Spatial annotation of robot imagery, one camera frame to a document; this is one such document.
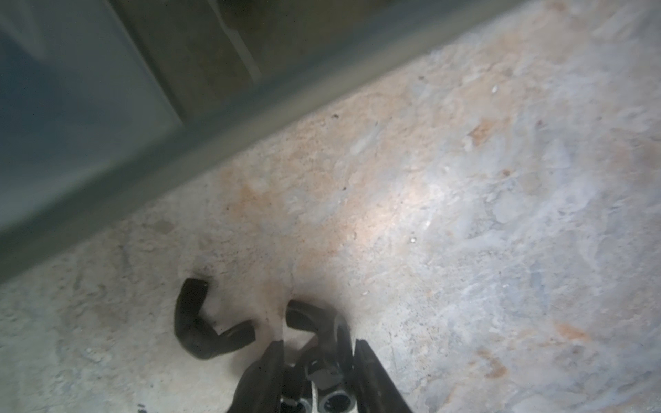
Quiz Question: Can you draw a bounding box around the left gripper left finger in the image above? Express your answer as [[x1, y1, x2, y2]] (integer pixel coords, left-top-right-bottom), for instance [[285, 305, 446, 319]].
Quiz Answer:
[[227, 341, 285, 413]]

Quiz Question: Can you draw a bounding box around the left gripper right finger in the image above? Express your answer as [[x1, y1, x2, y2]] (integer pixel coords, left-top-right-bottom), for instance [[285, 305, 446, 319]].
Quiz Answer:
[[353, 340, 412, 413]]

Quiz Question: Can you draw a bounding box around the clear green organizer box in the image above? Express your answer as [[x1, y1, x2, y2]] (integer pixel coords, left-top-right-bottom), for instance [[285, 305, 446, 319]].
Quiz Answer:
[[1, 1, 516, 280]]

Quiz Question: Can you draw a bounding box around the black wing nut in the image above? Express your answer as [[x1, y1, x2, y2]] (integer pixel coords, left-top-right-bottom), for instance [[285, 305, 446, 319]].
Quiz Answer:
[[286, 299, 353, 388], [174, 278, 256, 360]]

